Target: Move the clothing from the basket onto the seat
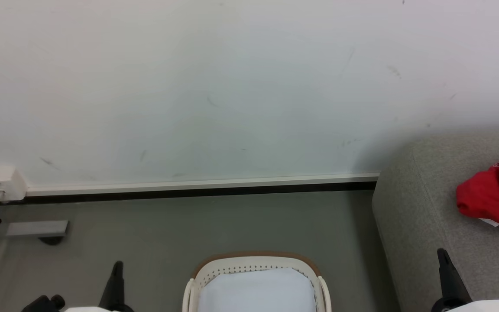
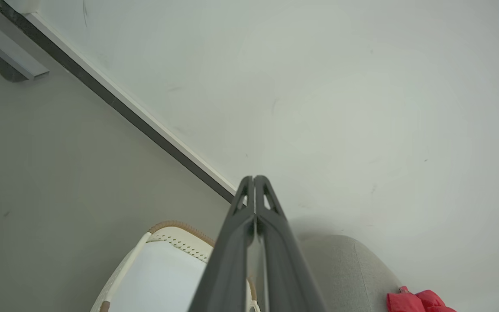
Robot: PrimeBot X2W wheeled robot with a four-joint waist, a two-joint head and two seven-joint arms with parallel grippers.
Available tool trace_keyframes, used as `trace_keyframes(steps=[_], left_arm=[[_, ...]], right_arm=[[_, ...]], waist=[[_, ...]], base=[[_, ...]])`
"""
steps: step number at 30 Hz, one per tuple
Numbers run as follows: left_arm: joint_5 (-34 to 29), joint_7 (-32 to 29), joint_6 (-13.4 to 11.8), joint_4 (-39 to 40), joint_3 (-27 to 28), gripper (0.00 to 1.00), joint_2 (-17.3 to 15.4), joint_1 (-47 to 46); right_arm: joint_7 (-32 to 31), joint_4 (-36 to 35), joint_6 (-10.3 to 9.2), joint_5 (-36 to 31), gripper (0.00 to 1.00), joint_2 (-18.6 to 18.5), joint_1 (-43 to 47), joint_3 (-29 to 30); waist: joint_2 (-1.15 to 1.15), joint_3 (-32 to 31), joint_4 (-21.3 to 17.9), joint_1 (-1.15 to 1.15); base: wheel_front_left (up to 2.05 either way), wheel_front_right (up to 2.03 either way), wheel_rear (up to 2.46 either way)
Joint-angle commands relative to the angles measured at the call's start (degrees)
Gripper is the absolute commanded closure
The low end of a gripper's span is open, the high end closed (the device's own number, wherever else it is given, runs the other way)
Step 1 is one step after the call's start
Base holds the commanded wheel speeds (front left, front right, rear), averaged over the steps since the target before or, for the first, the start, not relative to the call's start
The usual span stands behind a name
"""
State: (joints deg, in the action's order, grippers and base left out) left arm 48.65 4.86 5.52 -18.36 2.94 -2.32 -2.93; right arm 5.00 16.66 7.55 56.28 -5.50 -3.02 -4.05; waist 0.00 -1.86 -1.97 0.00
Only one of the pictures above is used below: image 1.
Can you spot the cream brown-rimmed laundry basket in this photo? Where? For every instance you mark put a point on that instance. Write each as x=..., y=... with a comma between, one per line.
x=254, y=262

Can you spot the pale white cloth basket liner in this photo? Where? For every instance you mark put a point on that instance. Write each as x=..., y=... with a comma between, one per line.
x=258, y=290

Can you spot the grey fabric sofa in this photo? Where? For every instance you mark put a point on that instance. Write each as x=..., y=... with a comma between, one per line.
x=414, y=225

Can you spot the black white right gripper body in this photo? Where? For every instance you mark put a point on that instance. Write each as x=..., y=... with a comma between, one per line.
x=483, y=306

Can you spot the white wall baseboard trim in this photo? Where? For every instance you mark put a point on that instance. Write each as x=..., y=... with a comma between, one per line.
x=189, y=187

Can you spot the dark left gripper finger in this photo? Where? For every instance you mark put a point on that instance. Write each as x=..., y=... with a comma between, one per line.
x=116, y=290

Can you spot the grey metal frame leg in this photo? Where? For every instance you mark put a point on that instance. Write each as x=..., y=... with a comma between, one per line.
x=37, y=227

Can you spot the white wall socket box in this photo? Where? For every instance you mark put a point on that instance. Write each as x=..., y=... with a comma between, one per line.
x=2, y=180

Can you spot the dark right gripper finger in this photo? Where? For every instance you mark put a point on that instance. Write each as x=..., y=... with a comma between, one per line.
x=448, y=281

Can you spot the red white-striped sports clothing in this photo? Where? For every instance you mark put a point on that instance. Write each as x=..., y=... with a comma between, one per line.
x=483, y=195

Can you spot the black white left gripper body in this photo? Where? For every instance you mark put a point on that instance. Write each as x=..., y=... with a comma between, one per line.
x=46, y=303

